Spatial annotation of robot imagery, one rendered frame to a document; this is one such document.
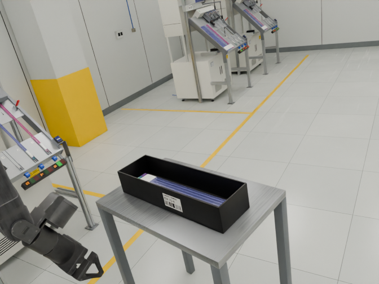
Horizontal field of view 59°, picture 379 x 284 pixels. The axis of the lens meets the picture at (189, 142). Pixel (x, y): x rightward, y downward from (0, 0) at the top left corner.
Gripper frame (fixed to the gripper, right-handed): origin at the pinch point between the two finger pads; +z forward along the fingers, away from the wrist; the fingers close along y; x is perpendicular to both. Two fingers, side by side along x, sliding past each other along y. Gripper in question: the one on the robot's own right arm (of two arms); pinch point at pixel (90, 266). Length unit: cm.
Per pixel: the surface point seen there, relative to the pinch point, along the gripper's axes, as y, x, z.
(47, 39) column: 317, -161, 40
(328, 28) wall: 194, -565, 354
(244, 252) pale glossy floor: 36, -50, 137
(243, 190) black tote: -7, -47, 36
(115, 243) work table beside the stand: 53, -10, 53
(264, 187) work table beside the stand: -5, -58, 52
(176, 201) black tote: 14.1, -33.4, 31.3
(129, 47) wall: 404, -299, 165
